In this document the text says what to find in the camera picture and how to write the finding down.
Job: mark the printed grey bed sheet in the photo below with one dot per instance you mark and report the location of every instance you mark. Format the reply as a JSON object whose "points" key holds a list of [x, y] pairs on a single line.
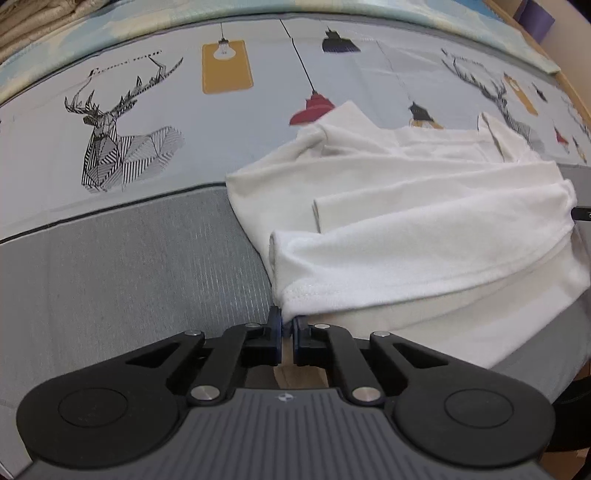
{"points": [[115, 258]]}

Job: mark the white t-shirt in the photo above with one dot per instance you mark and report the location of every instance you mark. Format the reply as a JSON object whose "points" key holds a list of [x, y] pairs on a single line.
{"points": [[415, 221]]}

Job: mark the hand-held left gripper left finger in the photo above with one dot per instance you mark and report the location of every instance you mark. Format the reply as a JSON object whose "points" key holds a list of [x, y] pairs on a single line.
{"points": [[276, 323]]}

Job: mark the light blue patterned blanket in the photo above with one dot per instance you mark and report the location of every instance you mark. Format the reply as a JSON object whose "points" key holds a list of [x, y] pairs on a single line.
{"points": [[461, 23]]}

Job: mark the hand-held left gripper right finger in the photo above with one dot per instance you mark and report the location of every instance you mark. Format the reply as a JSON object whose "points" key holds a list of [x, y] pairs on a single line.
{"points": [[298, 332]]}

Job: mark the cream folded blanket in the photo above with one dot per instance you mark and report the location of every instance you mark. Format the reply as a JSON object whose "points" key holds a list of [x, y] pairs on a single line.
{"points": [[37, 18]]}

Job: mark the purple box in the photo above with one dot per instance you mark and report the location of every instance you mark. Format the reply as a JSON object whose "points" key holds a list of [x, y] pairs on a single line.
{"points": [[535, 16]]}

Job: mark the wooden bed rail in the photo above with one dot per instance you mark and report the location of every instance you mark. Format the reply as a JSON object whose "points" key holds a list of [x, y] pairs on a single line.
{"points": [[570, 90]]}

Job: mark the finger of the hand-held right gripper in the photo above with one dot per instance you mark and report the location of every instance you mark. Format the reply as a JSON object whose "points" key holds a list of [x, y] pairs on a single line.
{"points": [[582, 214]]}

